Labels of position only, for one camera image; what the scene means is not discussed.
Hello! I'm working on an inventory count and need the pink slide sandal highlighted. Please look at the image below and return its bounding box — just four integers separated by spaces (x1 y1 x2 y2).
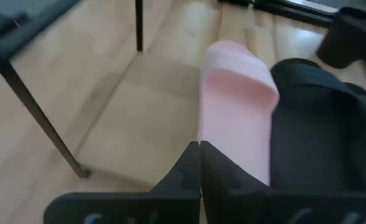
198 39 281 187

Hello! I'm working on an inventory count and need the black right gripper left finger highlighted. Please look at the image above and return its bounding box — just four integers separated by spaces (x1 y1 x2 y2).
44 141 202 224

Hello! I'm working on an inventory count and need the wooden shelf with black frame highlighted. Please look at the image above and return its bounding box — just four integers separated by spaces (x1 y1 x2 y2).
0 0 366 194

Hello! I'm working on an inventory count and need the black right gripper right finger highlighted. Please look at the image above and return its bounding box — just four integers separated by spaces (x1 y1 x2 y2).
200 141 366 224

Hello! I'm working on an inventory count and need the black plant pot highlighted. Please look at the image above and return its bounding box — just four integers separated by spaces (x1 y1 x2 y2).
316 6 366 70

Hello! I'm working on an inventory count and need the black slide sandal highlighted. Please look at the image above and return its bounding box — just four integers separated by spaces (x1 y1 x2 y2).
269 57 366 192

